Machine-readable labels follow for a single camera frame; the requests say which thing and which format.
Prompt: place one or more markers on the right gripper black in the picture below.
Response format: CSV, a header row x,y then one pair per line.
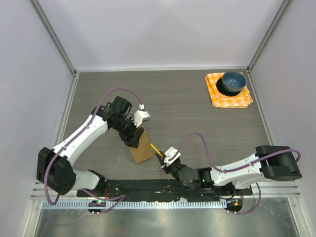
x,y
164,166

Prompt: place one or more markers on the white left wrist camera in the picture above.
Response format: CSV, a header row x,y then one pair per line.
x,y
141,116

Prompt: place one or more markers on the brown cardboard express box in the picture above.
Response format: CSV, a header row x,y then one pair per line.
x,y
144,150

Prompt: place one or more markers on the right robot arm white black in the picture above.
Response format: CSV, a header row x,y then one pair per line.
x,y
276,163

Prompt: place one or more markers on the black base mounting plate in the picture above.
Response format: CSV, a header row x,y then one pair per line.
x,y
141,188

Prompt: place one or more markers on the orange checkered cloth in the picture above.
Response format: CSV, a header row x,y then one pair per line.
x,y
219,100

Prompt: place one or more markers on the white slotted cable duct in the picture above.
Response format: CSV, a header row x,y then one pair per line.
x,y
96,204

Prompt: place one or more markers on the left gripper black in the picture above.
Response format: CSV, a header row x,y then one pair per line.
x,y
132,139

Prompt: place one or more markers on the yellow utility knife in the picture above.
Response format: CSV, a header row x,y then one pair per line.
x,y
156,150

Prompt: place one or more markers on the blue ceramic bowl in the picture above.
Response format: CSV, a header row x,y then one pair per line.
x,y
233,81

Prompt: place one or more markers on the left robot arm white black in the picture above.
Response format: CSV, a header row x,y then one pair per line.
x,y
55,166

